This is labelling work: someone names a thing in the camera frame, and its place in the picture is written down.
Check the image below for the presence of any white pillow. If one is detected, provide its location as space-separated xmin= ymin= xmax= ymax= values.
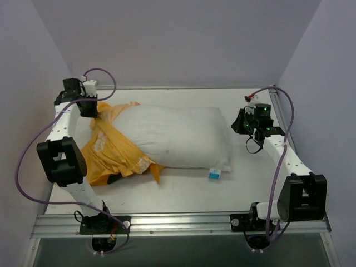
xmin=113 ymin=105 xmax=233 ymax=172

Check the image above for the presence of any blue white pillow label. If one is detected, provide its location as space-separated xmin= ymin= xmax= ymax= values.
xmin=208 ymin=168 xmax=221 ymax=180

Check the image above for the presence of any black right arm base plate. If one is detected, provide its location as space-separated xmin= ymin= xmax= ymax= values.
xmin=229 ymin=212 xmax=266 ymax=232

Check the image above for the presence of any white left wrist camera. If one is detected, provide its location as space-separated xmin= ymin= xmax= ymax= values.
xmin=81 ymin=76 xmax=98 ymax=98

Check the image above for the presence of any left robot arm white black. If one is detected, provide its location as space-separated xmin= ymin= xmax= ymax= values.
xmin=36 ymin=78 xmax=112 ymax=233

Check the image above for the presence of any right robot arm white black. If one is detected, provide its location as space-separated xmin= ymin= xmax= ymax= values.
xmin=231 ymin=103 xmax=327 ymax=230

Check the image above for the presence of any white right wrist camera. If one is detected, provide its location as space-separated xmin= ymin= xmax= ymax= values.
xmin=244 ymin=95 xmax=261 ymax=109

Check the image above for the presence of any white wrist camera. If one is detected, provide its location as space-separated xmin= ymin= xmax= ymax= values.
xmin=244 ymin=95 xmax=261 ymax=109
xmin=81 ymin=76 xmax=98 ymax=98

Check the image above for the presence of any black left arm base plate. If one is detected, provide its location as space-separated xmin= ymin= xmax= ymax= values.
xmin=79 ymin=214 xmax=127 ymax=235

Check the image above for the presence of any aluminium back frame rail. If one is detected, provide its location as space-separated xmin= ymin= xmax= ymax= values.
xmin=97 ymin=84 xmax=276 ymax=91

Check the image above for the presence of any aluminium front frame rail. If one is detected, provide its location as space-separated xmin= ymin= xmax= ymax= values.
xmin=30 ymin=208 xmax=332 ymax=239

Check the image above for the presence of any yellow Mickey Mouse pillowcase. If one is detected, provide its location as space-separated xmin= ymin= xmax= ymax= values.
xmin=81 ymin=101 xmax=164 ymax=186

